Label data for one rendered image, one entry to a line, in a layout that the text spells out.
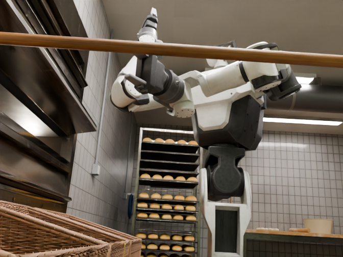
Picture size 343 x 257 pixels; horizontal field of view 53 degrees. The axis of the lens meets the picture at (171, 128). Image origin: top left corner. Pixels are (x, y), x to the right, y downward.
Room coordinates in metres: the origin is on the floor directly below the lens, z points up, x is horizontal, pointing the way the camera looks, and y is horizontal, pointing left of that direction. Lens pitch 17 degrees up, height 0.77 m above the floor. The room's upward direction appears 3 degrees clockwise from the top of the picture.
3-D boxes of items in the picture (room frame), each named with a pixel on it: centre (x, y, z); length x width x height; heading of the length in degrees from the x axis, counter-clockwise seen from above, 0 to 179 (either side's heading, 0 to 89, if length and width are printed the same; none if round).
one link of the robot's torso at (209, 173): (1.26, -0.20, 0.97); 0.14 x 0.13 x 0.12; 91
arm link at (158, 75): (0.89, 0.05, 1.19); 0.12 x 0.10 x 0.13; 145
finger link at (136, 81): (0.81, 0.10, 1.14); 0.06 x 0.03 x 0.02; 145
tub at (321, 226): (5.28, -2.29, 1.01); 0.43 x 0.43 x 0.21
